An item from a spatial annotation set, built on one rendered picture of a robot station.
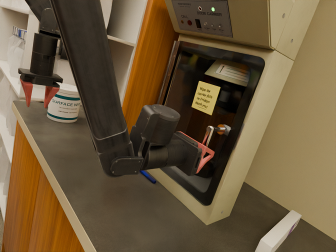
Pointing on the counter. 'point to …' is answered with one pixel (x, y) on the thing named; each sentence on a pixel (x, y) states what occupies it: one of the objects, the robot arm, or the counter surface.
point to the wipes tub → (64, 104)
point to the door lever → (212, 134)
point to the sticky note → (205, 97)
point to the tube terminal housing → (224, 208)
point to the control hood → (248, 22)
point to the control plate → (204, 16)
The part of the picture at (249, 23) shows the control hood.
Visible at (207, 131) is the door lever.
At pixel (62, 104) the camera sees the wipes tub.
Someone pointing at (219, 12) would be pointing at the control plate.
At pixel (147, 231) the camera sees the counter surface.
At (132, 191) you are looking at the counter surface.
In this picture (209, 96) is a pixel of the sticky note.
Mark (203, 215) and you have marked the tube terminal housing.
